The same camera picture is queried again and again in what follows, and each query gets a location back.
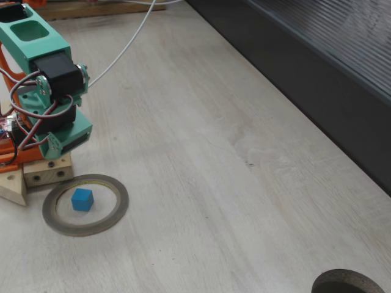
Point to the green gripper, black servo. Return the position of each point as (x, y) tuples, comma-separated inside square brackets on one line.
[(77, 141)]

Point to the blue cube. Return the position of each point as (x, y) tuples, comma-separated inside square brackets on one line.
[(82, 201)]

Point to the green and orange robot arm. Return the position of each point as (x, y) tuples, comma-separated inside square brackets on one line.
[(46, 42)]

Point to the wooden base block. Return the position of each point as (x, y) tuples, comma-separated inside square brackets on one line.
[(30, 180)]

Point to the red controller board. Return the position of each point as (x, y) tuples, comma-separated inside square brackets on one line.
[(6, 123)]

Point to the grey translucent desk partition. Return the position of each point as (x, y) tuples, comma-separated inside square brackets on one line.
[(305, 61)]

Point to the orange board mount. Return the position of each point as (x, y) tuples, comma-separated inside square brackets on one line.
[(4, 146)]

